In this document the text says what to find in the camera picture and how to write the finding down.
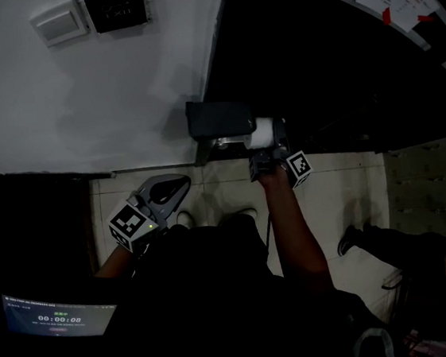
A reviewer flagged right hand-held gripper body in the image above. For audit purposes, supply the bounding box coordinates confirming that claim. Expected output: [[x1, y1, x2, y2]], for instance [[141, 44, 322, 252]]
[[246, 143, 316, 195]]

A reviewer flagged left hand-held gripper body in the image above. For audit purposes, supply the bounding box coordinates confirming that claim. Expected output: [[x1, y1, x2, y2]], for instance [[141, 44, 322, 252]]
[[103, 171, 200, 256]]

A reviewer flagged white toilet paper roll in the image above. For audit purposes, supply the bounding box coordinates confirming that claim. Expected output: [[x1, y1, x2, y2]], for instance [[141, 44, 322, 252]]
[[240, 114, 279, 152]]

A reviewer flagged person's left forearm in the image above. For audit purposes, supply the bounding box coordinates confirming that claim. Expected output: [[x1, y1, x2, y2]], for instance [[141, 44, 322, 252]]
[[89, 243, 140, 281]]

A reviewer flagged person's right forearm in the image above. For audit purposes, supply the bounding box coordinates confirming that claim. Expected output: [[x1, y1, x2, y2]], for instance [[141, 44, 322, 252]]
[[258, 165, 335, 301]]

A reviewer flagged person's light shoe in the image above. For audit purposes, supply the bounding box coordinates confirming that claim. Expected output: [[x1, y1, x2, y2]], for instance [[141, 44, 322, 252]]
[[173, 209, 196, 231]]

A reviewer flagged person's black clothing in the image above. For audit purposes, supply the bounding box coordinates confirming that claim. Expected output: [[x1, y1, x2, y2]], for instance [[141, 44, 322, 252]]
[[0, 199, 392, 357]]

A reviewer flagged laptop screen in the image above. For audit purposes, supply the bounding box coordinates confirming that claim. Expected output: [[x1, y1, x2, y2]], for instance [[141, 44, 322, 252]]
[[0, 281, 122, 347]]

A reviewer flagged black cable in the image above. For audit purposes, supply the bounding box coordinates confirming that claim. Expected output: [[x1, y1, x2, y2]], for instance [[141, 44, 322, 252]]
[[259, 211, 278, 268]]

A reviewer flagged black wall sign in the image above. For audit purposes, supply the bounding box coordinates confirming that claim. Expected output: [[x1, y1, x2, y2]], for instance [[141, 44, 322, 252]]
[[83, 0, 152, 37]]

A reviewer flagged white wall switch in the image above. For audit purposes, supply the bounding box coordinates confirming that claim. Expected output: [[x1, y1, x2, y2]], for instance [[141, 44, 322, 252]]
[[27, 0, 91, 50]]

